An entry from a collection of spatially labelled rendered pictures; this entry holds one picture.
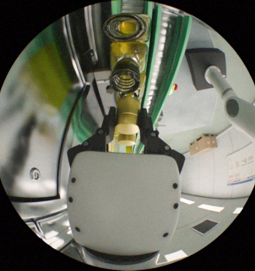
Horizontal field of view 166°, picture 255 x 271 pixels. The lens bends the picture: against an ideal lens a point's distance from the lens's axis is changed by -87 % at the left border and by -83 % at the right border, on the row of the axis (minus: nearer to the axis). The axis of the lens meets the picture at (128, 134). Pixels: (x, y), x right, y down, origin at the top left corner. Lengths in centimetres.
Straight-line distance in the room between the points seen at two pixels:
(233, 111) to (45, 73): 43
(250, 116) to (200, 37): 40
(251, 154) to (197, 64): 341
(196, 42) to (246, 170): 362
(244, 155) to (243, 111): 347
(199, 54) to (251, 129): 36
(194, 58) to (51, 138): 55
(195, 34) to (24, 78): 57
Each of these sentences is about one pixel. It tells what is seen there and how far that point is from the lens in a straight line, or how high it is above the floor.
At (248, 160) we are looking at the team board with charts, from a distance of 372.
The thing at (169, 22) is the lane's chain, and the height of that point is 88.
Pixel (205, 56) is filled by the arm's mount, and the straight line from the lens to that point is 52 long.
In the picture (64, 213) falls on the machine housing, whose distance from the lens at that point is 25.
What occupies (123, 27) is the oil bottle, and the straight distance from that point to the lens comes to 15.
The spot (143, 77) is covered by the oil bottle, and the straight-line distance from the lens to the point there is 17.
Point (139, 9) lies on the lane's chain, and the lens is 35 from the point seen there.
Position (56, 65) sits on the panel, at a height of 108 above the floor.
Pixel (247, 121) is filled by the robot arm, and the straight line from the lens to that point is 32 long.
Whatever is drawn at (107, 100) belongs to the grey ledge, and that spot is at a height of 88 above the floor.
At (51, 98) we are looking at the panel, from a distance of 18.
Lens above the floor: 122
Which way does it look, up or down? 23 degrees down
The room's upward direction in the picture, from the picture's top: 177 degrees counter-clockwise
